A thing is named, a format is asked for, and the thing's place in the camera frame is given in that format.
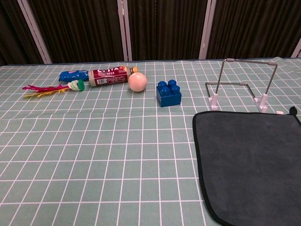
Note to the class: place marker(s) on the blue and grey cloth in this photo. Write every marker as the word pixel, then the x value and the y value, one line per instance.
pixel 247 164

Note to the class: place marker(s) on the blue toy building block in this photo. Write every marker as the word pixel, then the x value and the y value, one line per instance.
pixel 169 99

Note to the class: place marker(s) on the pale pink ball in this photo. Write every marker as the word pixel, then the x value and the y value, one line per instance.
pixel 137 82

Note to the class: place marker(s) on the Costa coffee bottle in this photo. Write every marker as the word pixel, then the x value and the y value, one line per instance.
pixel 108 76

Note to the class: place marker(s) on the green checkered tablecloth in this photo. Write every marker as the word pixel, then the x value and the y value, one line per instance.
pixel 94 153

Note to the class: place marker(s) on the colourful feather shuttlecock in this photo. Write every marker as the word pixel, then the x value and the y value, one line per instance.
pixel 76 85

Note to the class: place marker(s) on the dark pleated screen panel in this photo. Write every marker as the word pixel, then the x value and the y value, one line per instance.
pixel 164 28
pixel 77 28
pixel 11 30
pixel 254 26

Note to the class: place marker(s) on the blue snack packet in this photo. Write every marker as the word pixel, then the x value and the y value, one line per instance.
pixel 73 75

